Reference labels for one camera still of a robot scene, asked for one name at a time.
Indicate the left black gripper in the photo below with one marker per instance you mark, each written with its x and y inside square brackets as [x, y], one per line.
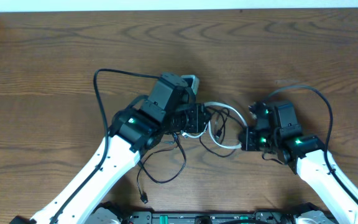
[198, 117]

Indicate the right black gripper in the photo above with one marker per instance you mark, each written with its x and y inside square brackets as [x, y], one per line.
[248, 142]

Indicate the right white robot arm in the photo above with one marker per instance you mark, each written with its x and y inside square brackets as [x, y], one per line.
[277, 131]

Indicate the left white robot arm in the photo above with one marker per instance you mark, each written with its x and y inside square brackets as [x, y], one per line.
[171, 108]

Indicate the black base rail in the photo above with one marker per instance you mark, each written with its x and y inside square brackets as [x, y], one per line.
[194, 218]

